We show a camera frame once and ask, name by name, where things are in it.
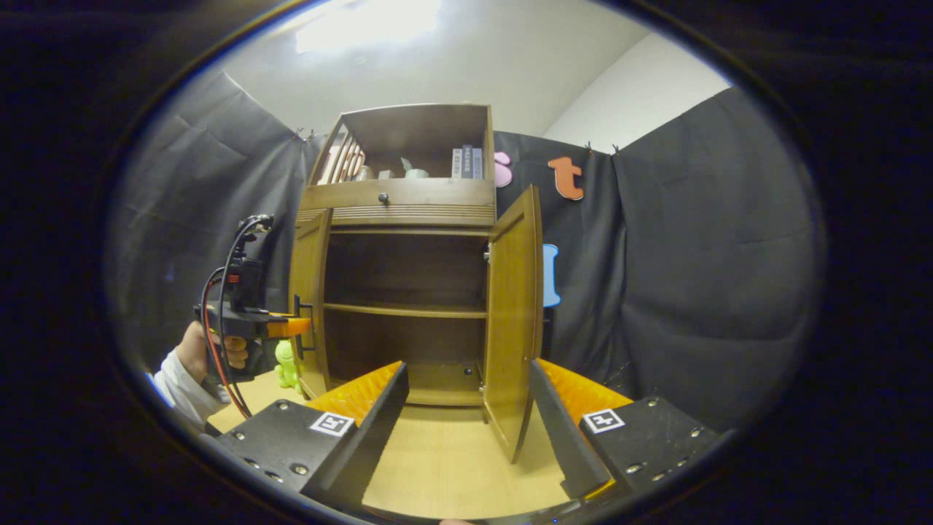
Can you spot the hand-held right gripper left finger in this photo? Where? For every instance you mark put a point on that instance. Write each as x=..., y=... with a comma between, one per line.
x=372, y=437

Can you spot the wooden cabinet drawer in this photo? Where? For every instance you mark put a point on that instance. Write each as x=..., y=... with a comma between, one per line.
x=437, y=193

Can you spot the black backdrop cloth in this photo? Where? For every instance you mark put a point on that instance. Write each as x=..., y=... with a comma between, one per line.
x=692, y=277

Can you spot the wooden inner cabinet shelf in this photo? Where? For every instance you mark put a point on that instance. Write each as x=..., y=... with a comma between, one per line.
x=404, y=311

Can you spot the green toy figure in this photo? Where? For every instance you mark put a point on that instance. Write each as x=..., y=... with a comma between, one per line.
x=286, y=364

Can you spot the small white jar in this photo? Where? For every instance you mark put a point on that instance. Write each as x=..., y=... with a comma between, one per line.
x=365, y=173

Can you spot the light blue book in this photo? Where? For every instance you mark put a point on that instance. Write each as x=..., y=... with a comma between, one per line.
x=477, y=164

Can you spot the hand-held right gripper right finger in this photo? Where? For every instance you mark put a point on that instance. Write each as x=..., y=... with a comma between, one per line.
x=565, y=437

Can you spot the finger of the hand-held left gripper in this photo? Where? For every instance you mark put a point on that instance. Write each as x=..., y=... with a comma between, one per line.
x=288, y=327

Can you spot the wooden double-door shoe cabinet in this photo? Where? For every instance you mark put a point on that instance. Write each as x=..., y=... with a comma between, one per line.
x=408, y=197

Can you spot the wooden cabinet door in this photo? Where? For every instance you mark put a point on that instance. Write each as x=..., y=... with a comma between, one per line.
x=514, y=321
x=310, y=292

